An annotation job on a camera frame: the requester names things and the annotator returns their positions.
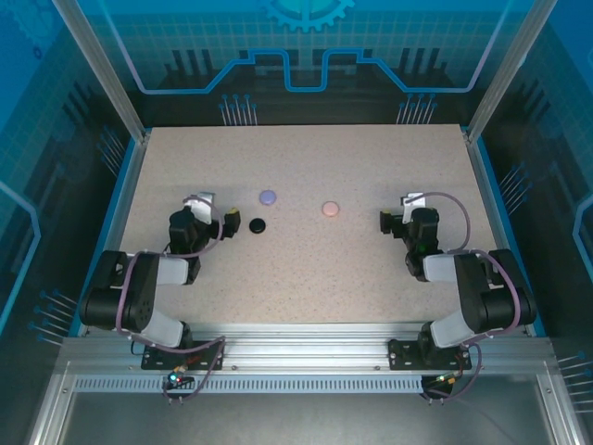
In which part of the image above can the small circuit board with LEDs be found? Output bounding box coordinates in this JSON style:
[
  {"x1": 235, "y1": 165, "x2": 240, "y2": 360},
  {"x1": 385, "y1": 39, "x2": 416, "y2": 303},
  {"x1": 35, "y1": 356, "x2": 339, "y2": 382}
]
[
  {"x1": 164, "y1": 365, "x2": 194, "y2": 388},
  {"x1": 425, "y1": 370, "x2": 464, "y2": 388}
]

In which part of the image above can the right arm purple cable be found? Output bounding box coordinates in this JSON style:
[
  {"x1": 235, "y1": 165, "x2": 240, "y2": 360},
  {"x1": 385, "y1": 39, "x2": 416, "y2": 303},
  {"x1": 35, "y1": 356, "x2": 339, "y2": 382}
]
[{"x1": 402, "y1": 192, "x2": 534, "y2": 404}]

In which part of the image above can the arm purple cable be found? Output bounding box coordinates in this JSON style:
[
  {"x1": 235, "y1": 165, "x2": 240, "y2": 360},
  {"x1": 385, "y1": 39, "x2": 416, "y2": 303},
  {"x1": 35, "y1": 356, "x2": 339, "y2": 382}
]
[
  {"x1": 115, "y1": 194, "x2": 228, "y2": 404},
  {"x1": 402, "y1": 192, "x2": 534, "y2": 404}
]

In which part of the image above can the aluminium table side rail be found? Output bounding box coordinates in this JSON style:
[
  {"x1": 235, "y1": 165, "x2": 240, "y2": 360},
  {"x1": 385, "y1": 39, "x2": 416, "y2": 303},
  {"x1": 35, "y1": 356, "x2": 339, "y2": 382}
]
[
  {"x1": 69, "y1": 132, "x2": 152, "y2": 337},
  {"x1": 465, "y1": 129, "x2": 548, "y2": 337}
]

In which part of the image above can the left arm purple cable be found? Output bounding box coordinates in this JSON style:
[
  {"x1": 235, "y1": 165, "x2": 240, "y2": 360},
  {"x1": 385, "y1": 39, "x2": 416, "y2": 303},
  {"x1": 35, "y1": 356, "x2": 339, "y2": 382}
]
[{"x1": 115, "y1": 194, "x2": 228, "y2": 404}]

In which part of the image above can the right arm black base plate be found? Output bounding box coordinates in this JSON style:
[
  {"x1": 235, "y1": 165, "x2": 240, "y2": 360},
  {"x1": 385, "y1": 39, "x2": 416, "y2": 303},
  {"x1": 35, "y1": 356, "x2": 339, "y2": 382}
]
[{"x1": 387, "y1": 337, "x2": 473, "y2": 372}]

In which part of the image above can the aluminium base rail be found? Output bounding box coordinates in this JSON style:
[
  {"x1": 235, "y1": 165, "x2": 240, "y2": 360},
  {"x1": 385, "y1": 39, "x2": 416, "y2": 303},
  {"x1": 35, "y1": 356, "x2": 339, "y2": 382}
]
[{"x1": 59, "y1": 322, "x2": 557, "y2": 372}]

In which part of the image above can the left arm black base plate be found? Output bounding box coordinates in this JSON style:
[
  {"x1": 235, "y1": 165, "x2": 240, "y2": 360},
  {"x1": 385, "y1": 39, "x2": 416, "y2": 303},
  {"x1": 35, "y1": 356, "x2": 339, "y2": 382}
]
[{"x1": 140, "y1": 339, "x2": 227, "y2": 372}]

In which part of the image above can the slotted grey cable duct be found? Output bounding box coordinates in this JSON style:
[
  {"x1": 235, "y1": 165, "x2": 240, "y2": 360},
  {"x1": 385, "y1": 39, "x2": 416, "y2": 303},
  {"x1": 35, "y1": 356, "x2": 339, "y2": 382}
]
[{"x1": 72, "y1": 375, "x2": 426, "y2": 395}]

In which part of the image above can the aluminium frame post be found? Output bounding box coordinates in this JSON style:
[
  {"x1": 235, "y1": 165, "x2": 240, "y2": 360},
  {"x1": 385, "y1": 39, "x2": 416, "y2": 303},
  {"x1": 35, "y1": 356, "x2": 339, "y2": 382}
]
[
  {"x1": 51, "y1": 0, "x2": 152, "y2": 143},
  {"x1": 465, "y1": 0, "x2": 560, "y2": 145}
]

